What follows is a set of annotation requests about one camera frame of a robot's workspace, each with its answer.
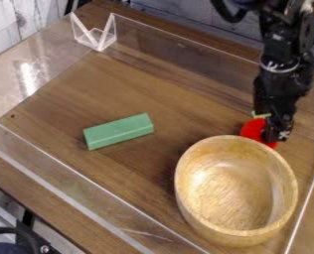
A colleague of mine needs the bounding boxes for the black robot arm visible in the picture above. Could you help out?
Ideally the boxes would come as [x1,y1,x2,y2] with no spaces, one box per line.
[211,0,314,144]

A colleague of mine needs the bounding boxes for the clear acrylic corner bracket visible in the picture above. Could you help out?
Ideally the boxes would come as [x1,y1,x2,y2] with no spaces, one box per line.
[70,13,117,52]

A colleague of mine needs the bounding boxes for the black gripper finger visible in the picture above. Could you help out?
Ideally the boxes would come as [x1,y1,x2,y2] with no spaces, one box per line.
[260,113,294,143]
[254,96,271,117]

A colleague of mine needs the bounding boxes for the clear acrylic tray walls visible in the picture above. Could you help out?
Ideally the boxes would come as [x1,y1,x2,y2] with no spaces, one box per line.
[0,8,314,254]

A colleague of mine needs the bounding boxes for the red plush strawberry toy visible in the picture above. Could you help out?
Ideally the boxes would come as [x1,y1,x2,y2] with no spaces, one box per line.
[239,112,278,149]

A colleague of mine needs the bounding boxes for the black cable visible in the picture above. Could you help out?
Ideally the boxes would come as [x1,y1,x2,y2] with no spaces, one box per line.
[0,225,33,254]

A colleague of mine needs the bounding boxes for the green rectangular block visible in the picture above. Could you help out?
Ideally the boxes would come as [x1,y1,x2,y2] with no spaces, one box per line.
[82,113,155,150]

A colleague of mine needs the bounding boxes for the black metal bracket with bolt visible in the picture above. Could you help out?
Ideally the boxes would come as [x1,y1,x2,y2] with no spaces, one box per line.
[15,221,62,254]

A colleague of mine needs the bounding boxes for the wooden bowl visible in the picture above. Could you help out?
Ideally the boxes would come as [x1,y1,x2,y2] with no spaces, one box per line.
[175,135,299,247]

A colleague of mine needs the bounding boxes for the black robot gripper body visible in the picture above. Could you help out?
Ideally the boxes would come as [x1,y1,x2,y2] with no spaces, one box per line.
[254,63,314,115]

